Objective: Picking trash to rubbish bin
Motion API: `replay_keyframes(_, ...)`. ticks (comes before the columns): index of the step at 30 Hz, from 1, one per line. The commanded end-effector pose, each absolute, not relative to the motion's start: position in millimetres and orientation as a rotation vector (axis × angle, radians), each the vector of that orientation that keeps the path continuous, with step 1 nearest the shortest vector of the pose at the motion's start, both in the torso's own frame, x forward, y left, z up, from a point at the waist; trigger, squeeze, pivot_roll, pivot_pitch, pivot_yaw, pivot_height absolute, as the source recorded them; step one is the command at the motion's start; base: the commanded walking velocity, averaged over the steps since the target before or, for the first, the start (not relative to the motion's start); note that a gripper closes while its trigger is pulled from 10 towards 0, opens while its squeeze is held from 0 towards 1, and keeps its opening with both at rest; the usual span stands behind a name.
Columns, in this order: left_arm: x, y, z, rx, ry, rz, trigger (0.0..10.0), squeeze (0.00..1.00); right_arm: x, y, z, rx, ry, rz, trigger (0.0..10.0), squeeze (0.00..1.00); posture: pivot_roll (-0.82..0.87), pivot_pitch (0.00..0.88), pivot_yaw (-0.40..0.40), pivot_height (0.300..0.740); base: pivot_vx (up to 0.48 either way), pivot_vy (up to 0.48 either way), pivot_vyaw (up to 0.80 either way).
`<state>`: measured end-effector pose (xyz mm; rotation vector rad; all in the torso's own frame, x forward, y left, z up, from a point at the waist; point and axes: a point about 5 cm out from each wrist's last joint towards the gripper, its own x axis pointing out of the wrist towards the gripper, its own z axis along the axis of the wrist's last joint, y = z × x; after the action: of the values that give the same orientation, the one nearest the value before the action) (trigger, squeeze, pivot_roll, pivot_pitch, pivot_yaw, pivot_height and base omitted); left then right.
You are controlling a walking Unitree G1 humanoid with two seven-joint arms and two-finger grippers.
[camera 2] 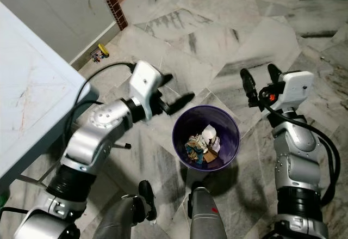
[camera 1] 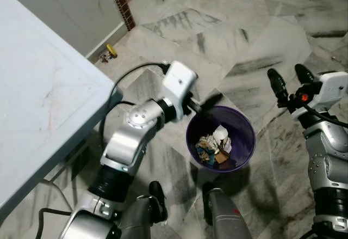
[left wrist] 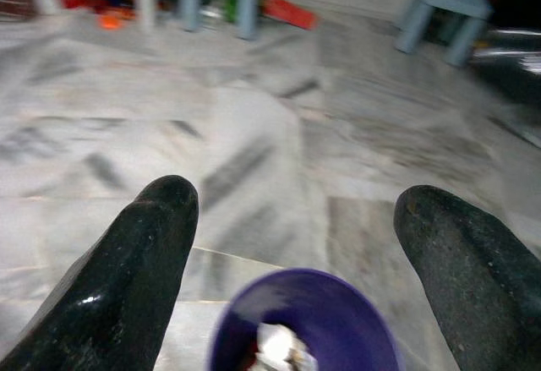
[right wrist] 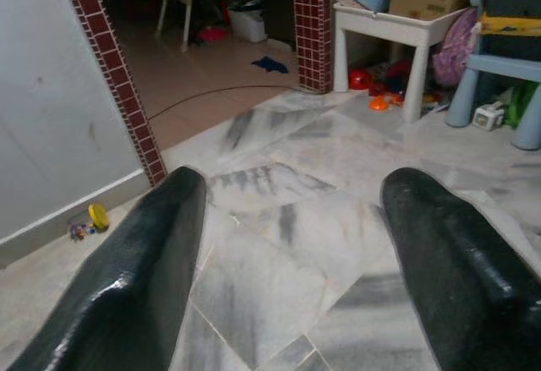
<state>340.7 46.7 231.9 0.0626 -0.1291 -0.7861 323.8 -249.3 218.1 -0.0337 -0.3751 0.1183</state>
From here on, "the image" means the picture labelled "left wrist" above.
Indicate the green plastic toy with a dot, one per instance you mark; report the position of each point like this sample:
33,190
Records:
231,3

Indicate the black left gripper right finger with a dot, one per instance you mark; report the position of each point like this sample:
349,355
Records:
477,286

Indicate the purple plastic rubbish bin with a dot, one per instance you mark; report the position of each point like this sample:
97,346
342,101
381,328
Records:
338,312

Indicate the black shiny object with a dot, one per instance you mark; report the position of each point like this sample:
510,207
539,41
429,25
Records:
511,67

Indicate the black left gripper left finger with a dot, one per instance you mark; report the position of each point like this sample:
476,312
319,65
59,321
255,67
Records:
122,286

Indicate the light blue small stool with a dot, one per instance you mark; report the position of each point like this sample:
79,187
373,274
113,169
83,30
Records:
247,3

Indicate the red orange toy block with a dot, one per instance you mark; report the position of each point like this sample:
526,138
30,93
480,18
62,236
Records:
291,12

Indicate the white crumpled paper trash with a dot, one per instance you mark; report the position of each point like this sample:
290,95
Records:
279,345

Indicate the small orange toy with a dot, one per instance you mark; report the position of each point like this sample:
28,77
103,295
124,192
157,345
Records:
112,20

